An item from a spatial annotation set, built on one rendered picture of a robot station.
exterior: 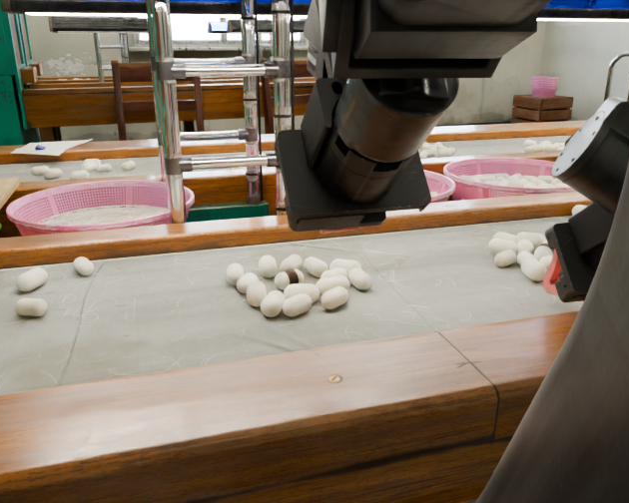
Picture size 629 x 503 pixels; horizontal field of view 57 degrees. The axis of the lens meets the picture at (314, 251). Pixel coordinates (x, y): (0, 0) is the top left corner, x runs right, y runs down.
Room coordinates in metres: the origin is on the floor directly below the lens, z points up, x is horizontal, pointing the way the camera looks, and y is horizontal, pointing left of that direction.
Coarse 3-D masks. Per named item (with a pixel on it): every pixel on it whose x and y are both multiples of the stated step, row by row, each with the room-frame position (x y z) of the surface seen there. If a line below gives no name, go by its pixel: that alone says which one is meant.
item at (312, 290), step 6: (288, 288) 0.55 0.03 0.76; (294, 288) 0.54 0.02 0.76; (300, 288) 0.54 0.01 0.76; (306, 288) 0.55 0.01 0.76; (312, 288) 0.55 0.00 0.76; (288, 294) 0.54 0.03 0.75; (294, 294) 0.54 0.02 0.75; (312, 294) 0.54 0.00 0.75; (318, 294) 0.55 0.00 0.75; (312, 300) 0.54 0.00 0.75
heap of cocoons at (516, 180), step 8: (464, 176) 1.14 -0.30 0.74; (480, 176) 1.14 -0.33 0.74; (488, 176) 1.12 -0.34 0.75; (496, 176) 1.16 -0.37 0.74; (504, 176) 1.15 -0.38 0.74; (512, 176) 1.13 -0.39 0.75; (520, 176) 1.15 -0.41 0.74; (528, 176) 1.13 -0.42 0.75; (544, 176) 1.13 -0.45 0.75; (496, 184) 1.08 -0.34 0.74; (504, 184) 1.08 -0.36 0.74; (512, 184) 1.07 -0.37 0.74; (520, 184) 1.07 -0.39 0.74; (528, 184) 1.07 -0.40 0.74; (536, 184) 1.09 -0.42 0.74; (544, 184) 1.06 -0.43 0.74; (552, 184) 1.10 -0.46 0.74; (560, 184) 1.06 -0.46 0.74
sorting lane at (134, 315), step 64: (192, 256) 0.69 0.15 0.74; (256, 256) 0.69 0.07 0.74; (320, 256) 0.69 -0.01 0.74; (384, 256) 0.69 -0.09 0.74; (448, 256) 0.69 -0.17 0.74; (0, 320) 0.51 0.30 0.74; (64, 320) 0.51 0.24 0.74; (128, 320) 0.51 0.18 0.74; (192, 320) 0.51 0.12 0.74; (256, 320) 0.51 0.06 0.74; (320, 320) 0.51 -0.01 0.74; (384, 320) 0.51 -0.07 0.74; (448, 320) 0.51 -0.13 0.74; (0, 384) 0.40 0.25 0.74; (64, 384) 0.40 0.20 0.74
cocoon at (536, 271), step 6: (528, 258) 0.63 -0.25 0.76; (522, 264) 0.63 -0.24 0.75; (528, 264) 0.62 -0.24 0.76; (534, 264) 0.61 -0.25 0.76; (540, 264) 0.61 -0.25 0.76; (522, 270) 0.62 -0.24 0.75; (528, 270) 0.61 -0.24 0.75; (534, 270) 0.60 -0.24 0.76; (540, 270) 0.60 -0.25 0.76; (546, 270) 0.61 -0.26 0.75; (528, 276) 0.61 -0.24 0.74; (534, 276) 0.60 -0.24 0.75; (540, 276) 0.60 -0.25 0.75
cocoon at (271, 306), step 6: (270, 294) 0.53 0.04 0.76; (276, 294) 0.53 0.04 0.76; (282, 294) 0.53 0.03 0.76; (264, 300) 0.52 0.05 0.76; (270, 300) 0.52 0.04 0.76; (276, 300) 0.52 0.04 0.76; (282, 300) 0.53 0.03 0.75; (264, 306) 0.51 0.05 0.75; (270, 306) 0.51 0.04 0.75; (276, 306) 0.51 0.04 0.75; (282, 306) 0.52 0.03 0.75; (264, 312) 0.51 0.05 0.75; (270, 312) 0.51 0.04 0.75; (276, 312) 0.51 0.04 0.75
